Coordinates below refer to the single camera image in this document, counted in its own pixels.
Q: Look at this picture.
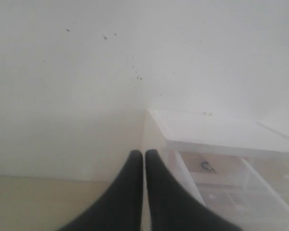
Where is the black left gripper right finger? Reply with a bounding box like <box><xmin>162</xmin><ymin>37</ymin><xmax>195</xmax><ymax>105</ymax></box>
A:
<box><xmin>145</xmin><ymin>149</ymin><xmax>242</xmax><ymax>231</ymax></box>

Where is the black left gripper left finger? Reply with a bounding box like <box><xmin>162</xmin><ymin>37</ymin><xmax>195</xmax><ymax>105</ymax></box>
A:
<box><xmin>59</xmin><ymin>150</ymin><xmax>144</xmax><ymax>231</ymax></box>

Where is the translucent drawer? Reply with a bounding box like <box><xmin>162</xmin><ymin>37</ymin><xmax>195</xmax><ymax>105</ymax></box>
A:
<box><xmin>167</xmin><ymin>151</ymin><xmax>289</xmax><ymax>231</ymax></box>

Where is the small dark object in drawer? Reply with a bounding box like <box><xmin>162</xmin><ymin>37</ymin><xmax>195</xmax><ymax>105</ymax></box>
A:
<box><xmin>200</xmin><ymin>161</ymin><xmax>215</xmax><ymax>172</ymax></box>

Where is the white plastic drawer cabinet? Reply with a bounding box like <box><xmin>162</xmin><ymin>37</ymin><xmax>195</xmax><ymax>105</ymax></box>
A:
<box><xmin>142</xmin><ymin>109</ymin><xmax>289</xmax><ymax>231</ymax></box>

